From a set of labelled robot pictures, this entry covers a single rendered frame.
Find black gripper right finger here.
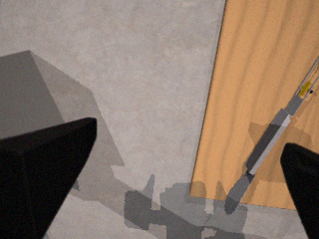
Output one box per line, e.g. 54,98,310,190
280,142,319,239

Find wooden board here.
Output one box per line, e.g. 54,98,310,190
189,0,319,210

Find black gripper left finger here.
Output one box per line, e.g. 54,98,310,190
0,118,97,239

